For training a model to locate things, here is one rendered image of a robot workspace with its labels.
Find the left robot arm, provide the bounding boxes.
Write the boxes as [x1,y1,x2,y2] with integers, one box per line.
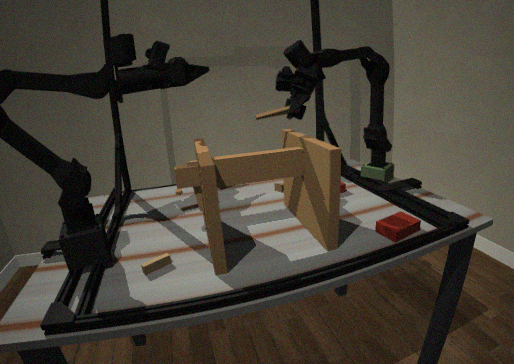
[276,40,392,168]

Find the tan wooden rail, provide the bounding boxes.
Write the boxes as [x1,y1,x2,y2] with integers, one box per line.
[174,147,304,189]

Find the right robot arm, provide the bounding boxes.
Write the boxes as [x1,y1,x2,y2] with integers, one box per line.
[0,34,170,234]

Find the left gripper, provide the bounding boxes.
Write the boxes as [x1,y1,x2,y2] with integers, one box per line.
[285,66,319,120]

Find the brown wooden board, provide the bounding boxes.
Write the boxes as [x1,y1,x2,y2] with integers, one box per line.
[281,129,341,251]
[194,138,228,275]

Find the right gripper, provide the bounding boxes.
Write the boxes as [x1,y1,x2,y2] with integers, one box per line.
[138,57,209,91]

